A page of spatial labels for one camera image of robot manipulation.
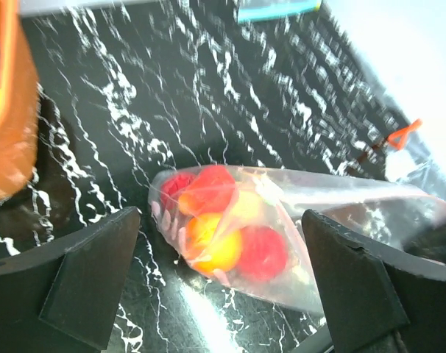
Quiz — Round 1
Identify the orange plastic fruit basket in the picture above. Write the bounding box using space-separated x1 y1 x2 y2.
0 1 39 199

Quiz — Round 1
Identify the orange fruit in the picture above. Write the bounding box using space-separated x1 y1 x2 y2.
185 213 242 276

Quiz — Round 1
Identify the dark red pomegranate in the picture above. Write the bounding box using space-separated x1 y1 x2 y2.
160 172 196 208

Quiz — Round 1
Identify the orange zip top bag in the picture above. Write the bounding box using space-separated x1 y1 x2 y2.
384 119 446 201

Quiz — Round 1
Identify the pink zip top bag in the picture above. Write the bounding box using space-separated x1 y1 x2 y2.
148 165 446 313

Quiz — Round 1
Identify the yellow pink peach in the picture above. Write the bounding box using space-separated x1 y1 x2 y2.
229 190 264 223

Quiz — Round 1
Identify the black marble pattern mat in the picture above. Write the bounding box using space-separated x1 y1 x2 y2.
0 0 430 353

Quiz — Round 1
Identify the red apple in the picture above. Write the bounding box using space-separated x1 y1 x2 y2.
237 226 289 282

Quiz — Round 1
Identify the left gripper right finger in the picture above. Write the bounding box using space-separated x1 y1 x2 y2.
302 210 446 352

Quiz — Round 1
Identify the red yellow mango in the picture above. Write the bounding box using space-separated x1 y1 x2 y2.
178 165 236 216

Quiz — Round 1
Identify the blue zip top bag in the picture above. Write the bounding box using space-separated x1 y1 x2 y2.
237 0 322 23

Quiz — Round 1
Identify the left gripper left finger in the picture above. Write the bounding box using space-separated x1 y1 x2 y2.
0 207 140 352

